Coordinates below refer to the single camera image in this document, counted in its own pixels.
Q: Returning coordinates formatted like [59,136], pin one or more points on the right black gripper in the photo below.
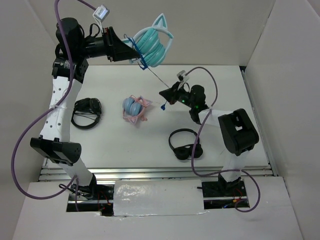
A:
[171,94]

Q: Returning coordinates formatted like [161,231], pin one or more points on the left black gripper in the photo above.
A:
[115,49]

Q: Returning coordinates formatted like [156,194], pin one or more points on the teal cat ear headphones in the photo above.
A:
[151,52]

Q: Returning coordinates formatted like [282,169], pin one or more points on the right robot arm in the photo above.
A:
[238,133]

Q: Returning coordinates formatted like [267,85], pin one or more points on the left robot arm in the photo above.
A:
[68,71]

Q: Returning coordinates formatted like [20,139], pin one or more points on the pink blue cat headphones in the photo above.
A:
[133,109]

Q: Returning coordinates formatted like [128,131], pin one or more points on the small black headphones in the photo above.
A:
[184,152]

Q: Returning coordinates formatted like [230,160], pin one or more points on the white taped cover plate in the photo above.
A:
[157,198]

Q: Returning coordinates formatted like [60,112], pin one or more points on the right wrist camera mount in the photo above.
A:
[183,78]

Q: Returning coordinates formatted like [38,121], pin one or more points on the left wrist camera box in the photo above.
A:
[100,14]

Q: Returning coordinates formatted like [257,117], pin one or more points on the large black wired headphones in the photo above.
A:
[84,107]

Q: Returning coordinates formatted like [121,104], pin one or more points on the aluminium rail frame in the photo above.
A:
[116,149]

